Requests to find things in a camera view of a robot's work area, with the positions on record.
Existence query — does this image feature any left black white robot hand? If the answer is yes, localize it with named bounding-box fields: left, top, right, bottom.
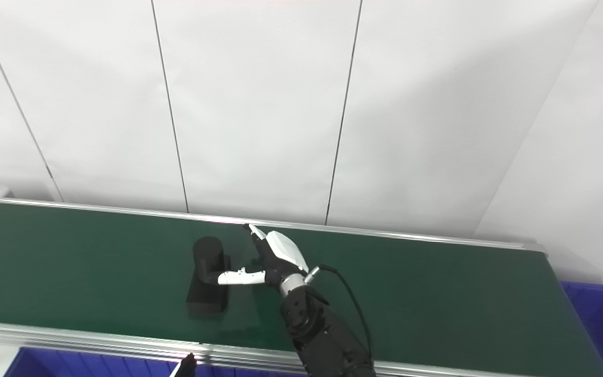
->
left=168, top=353, right=197, bottom=377

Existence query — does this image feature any black cylinder block part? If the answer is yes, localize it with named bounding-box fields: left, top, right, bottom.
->
left=185, top=236, right=231, bottom=315

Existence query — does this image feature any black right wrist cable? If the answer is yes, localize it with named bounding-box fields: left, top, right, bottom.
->
left=304, top=264, right=373, bottom=362

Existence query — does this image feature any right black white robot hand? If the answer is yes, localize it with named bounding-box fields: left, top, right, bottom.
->
left=218, top=224, right=310, bottom=295

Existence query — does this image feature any blue bin with white parts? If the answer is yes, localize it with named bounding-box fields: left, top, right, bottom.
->
left=3, top=347, right=307, bottom=377

